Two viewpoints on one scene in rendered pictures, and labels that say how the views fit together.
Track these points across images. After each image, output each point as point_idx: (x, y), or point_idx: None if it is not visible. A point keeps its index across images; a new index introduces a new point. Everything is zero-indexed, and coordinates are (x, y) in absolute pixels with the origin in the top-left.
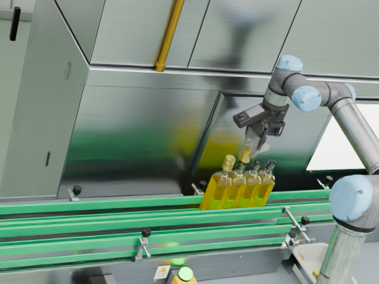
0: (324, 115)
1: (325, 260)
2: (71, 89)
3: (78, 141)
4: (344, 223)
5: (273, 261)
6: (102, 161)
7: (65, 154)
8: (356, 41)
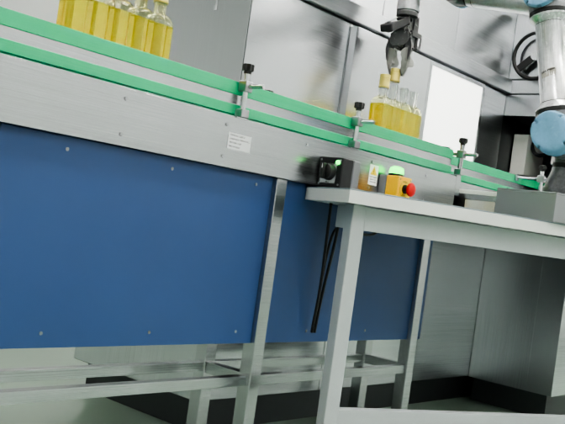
0: (425, 76)
1: (543, 57)
2: (231, 7)
3: (250, 54)
4: (550, 7)
5: (449, 195)
6: (269, 89)
7: (240, 72)
8: (431, 2)
